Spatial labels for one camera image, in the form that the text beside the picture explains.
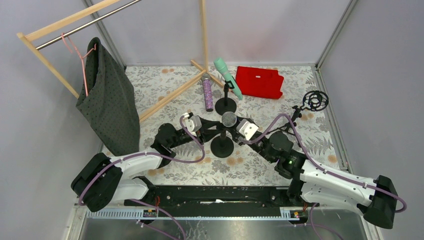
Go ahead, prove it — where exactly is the black glitter microphone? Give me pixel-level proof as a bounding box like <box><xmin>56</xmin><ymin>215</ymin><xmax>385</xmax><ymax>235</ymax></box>
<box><xmin>221</xmin><ymin>111</ymin><xmax>237</xmax><ymax>132</ymax></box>

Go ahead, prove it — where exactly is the black round-base mic stand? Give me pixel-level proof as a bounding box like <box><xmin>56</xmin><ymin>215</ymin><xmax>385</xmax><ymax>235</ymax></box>
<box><xmin>215</xmin><ymin>83</ymin><xmax>237</xmax><ymax>116</ymax></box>

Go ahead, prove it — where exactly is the mint green microphone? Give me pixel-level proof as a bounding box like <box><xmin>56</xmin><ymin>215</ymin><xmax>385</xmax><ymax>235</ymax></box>
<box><xmin>213</xmin><ymin>57</ymin><xmax>243</xmax><ymax>100</ymax></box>

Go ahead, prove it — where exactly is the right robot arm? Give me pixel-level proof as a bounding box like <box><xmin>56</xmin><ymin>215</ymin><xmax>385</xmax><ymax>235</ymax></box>
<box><xmin>230</xmin><ymin>117</ymin><xmax>398</xmax><ymax>229</ymax></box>

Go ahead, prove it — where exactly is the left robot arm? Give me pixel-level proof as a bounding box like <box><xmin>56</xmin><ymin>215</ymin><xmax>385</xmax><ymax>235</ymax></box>
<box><xmin>70</xmin><ymin>113</ymin><xmax>224</xmax><ymax>212</ymax></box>

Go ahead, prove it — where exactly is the red folded cloth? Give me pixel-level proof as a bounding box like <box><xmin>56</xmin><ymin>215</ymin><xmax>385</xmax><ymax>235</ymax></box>
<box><xmin>235</xmin><ymin>66</ymin><xmax>284</xmax><ymax>99</ymax></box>

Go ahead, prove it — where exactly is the purple glitter microphone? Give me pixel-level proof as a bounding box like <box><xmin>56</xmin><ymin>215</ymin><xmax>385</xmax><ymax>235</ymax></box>
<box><xmin>201</xmin><ymin>73</ymin><xmax>214</xmax><ymax>112</ymax></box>

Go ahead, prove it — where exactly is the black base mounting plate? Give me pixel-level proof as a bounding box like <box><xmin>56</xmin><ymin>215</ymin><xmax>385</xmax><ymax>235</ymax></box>
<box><xmin>124</xmin><ymin>185</ymin><xmax>312</xmax><ymax>218</ymax></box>

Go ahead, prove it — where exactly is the dark grey dotted garment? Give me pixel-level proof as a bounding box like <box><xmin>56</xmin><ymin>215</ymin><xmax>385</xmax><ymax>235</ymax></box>
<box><xmin>76</xmin><ymin>37</ymin><xmax>140</xmax><ymax>156</ymax></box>

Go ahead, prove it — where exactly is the wooden clothes rack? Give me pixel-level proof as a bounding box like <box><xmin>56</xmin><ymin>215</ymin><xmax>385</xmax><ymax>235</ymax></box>
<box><xmin>16</xmin><ymin>0</ymin><xmax>224</xmax><ymax>123</ymax></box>

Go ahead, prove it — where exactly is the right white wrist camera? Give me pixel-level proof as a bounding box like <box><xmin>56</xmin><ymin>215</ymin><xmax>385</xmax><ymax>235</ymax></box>
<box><xmin>236</xmin><ymin>121</ymin><xmax>259</xmax><ymax>141</ymax></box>

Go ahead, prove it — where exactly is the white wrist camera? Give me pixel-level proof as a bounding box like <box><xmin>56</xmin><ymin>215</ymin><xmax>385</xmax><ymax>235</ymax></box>
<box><xmin>182</xmin><ymin>112</ymin><xmax>202</xmax><ymax>136</ymax></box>
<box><xmin>236</xmin><ymin>121</ymin><xmax>259</xmax><ymax>141</ymax></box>

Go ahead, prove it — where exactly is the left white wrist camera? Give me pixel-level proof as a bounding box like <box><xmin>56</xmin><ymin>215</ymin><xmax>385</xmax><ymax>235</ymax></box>
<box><xmin>182</xmin><ymin>112</ymin><xmax>202</xmax><ymax>136</ymax></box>

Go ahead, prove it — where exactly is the black tripod shock-mount stand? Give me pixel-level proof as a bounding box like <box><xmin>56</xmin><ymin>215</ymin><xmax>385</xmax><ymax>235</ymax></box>
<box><xmin>274</xmin><ymin>90</ymin><xmax>330</xmax><ymax>147</ymax></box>

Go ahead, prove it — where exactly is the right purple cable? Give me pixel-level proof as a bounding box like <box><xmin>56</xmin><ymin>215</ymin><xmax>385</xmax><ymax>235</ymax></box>
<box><xmin>240</xmin><ymin>113</ymin><xmax>408</xmax><ymax>240</ymax></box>

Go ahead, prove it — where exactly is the pink wire hanger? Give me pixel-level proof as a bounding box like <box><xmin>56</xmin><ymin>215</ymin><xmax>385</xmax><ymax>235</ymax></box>
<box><xmin>60</xmin><ymin>32</ymin><xmax>97</xmax><ymax>97</ymax></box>

